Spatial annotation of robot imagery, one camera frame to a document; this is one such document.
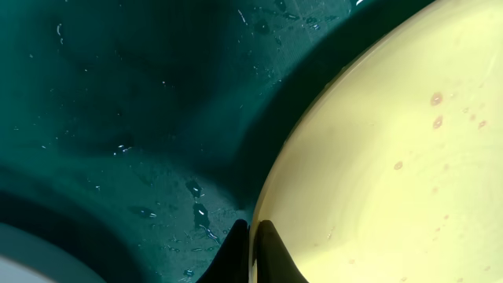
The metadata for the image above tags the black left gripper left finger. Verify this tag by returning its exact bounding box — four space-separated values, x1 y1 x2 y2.
197 219 249 283

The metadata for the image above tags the blue plastic tray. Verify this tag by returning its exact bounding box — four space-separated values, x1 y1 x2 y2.
1 0 425 282

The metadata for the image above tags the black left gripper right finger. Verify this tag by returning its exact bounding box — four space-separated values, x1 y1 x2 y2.
253 220 307 283

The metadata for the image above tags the light blue plate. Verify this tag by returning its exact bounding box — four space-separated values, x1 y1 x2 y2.
1 223 105 283

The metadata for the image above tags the yellow-green plate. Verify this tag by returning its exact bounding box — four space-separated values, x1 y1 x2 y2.
253 0 502 283

